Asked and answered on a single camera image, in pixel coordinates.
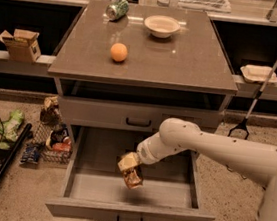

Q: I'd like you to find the wire mesh basket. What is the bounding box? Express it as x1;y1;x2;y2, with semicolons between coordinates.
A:
32;124;73;164

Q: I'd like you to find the blue snack bag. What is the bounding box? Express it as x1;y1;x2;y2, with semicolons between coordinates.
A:
20;143;42;164

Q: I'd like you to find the white ceramic bowl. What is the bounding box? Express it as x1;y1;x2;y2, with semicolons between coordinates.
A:
144;15;180;39

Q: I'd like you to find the brown snack bag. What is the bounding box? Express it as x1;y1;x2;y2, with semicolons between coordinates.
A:
40;96;61;125

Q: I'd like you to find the closed grey upper drawer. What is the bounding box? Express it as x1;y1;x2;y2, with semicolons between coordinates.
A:
58;96;224;132

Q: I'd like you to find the small cardboard box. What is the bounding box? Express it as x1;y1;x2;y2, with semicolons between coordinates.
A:
0;29;41;63

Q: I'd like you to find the white tray in background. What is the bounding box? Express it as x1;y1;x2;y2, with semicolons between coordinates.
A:
156;0;234;15

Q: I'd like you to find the red snack packet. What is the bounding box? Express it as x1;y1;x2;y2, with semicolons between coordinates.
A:
52;142;72;152

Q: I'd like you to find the white foam food tray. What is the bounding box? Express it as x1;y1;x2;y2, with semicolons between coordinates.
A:
240;64;272;83

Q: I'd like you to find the open grey lower drawer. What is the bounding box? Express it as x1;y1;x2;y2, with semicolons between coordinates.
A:
46;127;214;221

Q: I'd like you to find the green soda can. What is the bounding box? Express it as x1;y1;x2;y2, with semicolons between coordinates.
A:
105;0;129;21

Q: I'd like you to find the reacher grabber tool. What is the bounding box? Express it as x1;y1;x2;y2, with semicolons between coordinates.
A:
228;60;277;140

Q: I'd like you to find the green chip bag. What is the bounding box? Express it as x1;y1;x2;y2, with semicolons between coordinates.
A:
0;109;25;150

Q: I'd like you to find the orange ball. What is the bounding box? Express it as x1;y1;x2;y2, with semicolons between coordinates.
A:
110;43;128;63

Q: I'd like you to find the grey drawer cabinet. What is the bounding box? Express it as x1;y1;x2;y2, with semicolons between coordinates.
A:
40;0;248;158

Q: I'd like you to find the black pole on floor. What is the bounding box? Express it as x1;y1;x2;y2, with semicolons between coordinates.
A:
0;123;32;184

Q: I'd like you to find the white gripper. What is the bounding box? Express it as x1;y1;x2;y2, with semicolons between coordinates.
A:
118;137;159;172

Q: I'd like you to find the crushed orange soda can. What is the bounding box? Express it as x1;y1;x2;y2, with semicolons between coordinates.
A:
122;166;143;189

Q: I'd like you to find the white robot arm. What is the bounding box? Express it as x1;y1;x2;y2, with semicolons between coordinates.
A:
118;118;277;186

